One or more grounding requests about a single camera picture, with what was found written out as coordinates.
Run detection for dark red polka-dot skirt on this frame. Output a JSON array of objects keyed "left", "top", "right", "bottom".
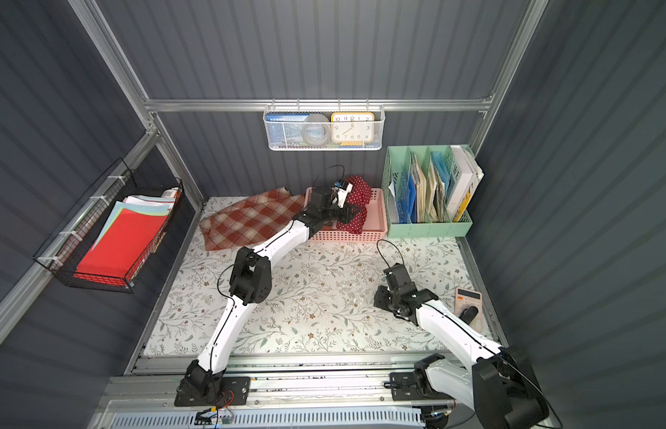
[{"left": 340, "top": 175, "right": 372, "bottom": 235}]

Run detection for red plaid skirt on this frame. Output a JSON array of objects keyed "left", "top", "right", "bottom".
[{"left": 199, "top": 188, "right": 305, "bottom": 251}]

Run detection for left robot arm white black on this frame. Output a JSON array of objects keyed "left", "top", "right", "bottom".
[{"left": 177, "top": 180, "right": 362, "bottom": 404}]

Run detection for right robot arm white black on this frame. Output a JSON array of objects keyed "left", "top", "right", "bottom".
[{"left": 374, "top": 264, "right": 551, "bottom": 428}]

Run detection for grey tape roll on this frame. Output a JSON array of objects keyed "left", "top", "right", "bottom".
[{"left": 301, "top": 114, "right": 330, "bottom": 147}]

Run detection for pink plastic basket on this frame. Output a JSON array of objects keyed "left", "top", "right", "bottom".
[{"left": 304, "top": 187, "right": 388, "bottom": 242}]

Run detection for small orange white card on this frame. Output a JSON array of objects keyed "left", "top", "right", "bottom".
[{"left": 454, "top": 288, "right": 486, "bottom": 334}]

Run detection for floral table mat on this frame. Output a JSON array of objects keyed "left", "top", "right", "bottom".
[{"left": 143, "top": 230, "right": 474, "bottom": 359}]

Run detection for yellow alarm clock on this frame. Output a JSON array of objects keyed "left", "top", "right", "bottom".
[{"left": 330, "top": 112, "right": 375, "bottom": 146}]

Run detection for blue folders in organizer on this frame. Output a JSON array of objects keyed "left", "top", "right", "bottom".
[{"left": 397, "top": 168, "right": 419, "bottom": 223}]

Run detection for blue box in basket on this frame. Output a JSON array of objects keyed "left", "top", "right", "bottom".
[{"left": 263, "top": 113, "right": 310, "bottom": 150}]

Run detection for mint green file organizer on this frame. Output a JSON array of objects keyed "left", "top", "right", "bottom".
[{"left": 381, "top": 145, "right": 472, "bottom": 239}]

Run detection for white book in organizer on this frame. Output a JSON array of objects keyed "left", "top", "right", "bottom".
[{"left": 447, "top": 145, "right": 484, "bottom": 223}]

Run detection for red paper stack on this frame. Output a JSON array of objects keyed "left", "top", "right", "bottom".
[{"left": 75, "top": 208, "right": 167, "bottom": 286}]

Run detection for white wire wall basket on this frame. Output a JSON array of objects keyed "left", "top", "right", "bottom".
[{"left": 263, "top": 103, "right": 386, "bottom": 151}]

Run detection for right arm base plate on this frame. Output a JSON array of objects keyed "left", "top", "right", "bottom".
[{"left": 383, "top": 372, "right": 453, "bottom": 401}]

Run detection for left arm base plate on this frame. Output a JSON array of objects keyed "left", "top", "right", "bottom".
[{"left": 174, "top": 377, "right": 251, "bottom": 408}]

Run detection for black wire side basket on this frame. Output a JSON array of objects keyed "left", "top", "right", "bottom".
[{"left": 34, "top": 160, "right": 184, "bottom": 293}]

